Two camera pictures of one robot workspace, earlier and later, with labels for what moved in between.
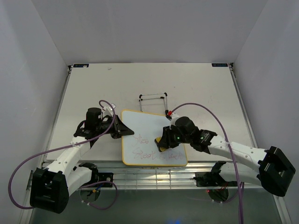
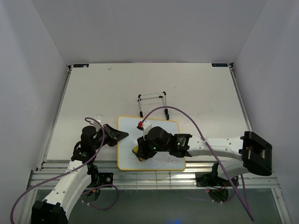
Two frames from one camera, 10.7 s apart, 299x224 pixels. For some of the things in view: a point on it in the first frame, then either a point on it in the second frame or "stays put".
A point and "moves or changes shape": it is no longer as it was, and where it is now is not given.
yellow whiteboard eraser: [156, 141] moves or changes shape
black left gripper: [120, 129] -> [115, 135]
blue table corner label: [219, 65] stays put
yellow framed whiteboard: [140, 149] moves or changes shape
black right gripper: [166, 141] -> [144, 151]
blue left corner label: [80, 65] stays put
